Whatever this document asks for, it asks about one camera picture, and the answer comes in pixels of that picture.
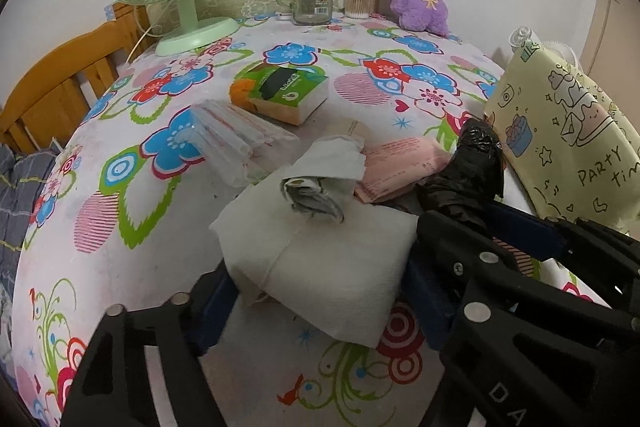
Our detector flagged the cotton swab container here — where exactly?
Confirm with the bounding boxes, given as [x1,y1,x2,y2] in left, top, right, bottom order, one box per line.
[342,0,384,20]

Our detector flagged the clear plastic straw pack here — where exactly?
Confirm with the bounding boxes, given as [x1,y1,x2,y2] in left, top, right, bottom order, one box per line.
[186,100,300,187]

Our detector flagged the pink packet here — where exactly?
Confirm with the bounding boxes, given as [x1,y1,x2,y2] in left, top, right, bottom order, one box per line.
[355,136,451,204]

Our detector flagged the white standing fan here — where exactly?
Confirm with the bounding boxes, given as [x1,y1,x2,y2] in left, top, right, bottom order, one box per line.
[509,26,582,69]

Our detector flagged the black plastic bag roll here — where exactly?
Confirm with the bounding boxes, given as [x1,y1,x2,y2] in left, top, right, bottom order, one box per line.
[390,118,504,230]

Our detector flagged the grey plaid pillow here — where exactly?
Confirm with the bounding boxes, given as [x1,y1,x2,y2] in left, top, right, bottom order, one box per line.
[0,143,64,287]

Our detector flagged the green orange tissue pack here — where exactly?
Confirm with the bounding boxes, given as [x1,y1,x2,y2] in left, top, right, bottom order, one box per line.
[229,64,329,127]

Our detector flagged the yellow cartoon storage box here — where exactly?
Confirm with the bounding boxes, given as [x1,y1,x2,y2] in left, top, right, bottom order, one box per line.
[485,46,639,233]

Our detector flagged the silver foil pad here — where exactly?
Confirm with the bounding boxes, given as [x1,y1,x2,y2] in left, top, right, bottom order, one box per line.
[280,176,350,223]

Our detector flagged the white tissue stack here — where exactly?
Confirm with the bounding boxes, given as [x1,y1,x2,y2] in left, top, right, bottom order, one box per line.
[209,135,418,348]

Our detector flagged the beige door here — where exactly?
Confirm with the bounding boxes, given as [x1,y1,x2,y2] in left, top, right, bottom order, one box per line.
[579,0,640,98]

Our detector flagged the floral tablecloth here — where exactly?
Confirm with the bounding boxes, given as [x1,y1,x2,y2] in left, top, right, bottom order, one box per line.
[12,16,502,426]

